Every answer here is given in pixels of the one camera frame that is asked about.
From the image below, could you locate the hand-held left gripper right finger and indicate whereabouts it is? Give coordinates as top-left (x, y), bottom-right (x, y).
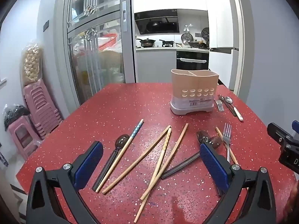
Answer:
top-left (199, 143), bottom-right (277, 224)

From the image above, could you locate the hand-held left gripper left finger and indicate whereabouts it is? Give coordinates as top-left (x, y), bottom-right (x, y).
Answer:
top-left (26, 141), bottom-right (104, 224)

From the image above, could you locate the plain wooden chopstick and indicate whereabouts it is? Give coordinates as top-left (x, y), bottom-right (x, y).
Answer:
top-left (215, 126), bottom-right (239, 166)
top-left (140, 123), bottom-right (189, 200)
top-left (102, 125), bottom-right (171, 195)

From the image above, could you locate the long metal fork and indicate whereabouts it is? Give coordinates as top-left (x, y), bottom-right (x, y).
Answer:
top-left (223, 123), bottom-right (232, 163)

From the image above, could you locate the blue patterned wooden chopstick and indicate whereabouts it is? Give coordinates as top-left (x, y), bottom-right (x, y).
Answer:
top-left (95, 119), bottom-right (144, 193)

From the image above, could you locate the yellow patterned wooden chopstick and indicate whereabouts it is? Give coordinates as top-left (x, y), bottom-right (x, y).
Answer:
top-left (134, 128), bottom-right (172, 223)

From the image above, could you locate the beige plastic cutlery holder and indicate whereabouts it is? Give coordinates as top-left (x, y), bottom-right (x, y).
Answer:
top-left (170, 69), bottom-right (220, 115)

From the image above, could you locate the single pink plastic stool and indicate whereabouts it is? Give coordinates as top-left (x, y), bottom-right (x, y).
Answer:
top-left (8, 116), bottom-right (40, 155)

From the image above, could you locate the stack of pink plastic stools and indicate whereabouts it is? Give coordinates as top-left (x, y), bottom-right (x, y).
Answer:
top-left (22, 82), bottom-right (63, 140)

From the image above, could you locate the black plastic bag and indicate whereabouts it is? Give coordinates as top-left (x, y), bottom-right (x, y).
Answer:
top-left (3, 104), bottom-right (31, 131)

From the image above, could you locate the black built-in oven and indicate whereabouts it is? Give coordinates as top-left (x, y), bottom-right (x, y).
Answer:
top-left (176, 51), bottom-right (210, 71)

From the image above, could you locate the glass sliding door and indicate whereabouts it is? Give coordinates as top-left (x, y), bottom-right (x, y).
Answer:
top-left (56, 0), bottom-right (137, 105)

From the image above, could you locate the clear bag of beige balls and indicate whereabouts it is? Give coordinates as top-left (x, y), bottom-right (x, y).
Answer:
top-left (21, 43), bottom-right (44, 87)

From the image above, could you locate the white refrigerator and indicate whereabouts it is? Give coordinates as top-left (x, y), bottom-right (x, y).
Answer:
top-left (203, 0), bottom-right (241, 91)

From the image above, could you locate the red plastic basket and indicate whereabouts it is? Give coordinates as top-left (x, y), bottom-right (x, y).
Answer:
top-left (98, 34), bottom-right (121, 51)

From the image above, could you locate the round metal steamer rack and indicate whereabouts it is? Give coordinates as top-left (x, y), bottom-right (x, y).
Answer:
top-left (181, 33), bottom-right (194, 46)

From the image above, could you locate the black wok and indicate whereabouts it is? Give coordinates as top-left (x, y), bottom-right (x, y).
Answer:
top-left (136, 38), bottom-right (156, 47)

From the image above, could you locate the black range hood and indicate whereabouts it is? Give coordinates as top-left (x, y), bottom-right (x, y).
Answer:
top-left (134, 9), bottom-right (180, 34)

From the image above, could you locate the metal utensil with black handle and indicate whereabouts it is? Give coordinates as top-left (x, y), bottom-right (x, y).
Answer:
top-left (218, 95), bottom-right (237, 116)

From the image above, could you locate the metal spoon with white handle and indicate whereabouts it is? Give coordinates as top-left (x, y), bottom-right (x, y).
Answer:
top-left (225, 96), bottom-right (244, 122)

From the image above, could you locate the pan with wooden handle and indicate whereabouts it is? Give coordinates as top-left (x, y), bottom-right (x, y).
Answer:
top-left (187, 40), bottom-right (208, 48)

